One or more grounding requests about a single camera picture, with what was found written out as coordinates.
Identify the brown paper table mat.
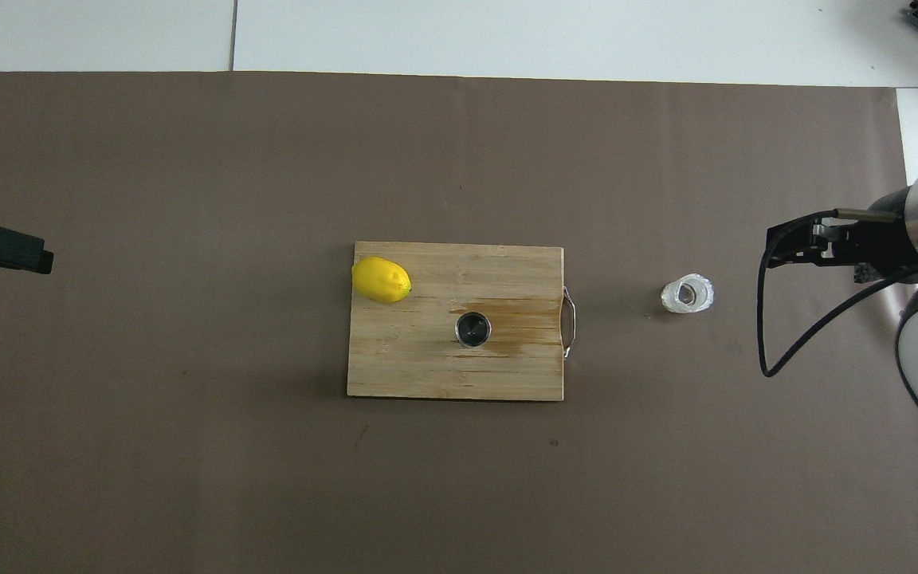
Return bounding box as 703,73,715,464
0,70,918,574

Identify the steel double jigger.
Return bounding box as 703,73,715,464
455,312,492,349

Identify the small clear glass cup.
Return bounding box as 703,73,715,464
661,273,715,314

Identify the yellow lemon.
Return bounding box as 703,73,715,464
351,256,413,305

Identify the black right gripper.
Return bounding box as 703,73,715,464
767,185,918,285

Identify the wooden cutting board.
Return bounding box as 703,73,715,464
347,242,565,402

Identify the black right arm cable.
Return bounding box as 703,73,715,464
757,209,918,379

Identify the metal cutting board handle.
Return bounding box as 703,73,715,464
561,285,578,360

